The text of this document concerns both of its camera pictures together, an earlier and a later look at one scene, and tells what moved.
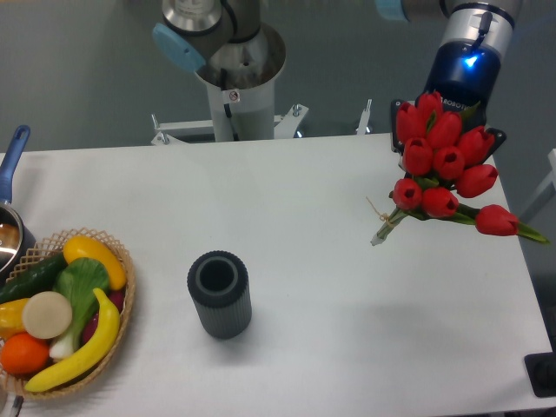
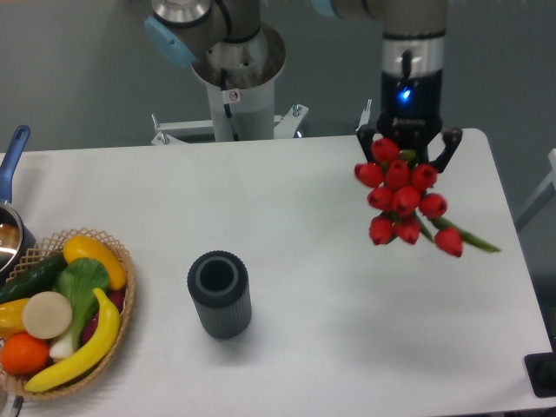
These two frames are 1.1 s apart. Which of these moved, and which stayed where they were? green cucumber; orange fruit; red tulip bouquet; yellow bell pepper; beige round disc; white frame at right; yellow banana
Moved: red tulip bouquet
Stayed: yellow banana; white frame at right; yellow bell pepper; orange fruit; beige round disc; green cucumber
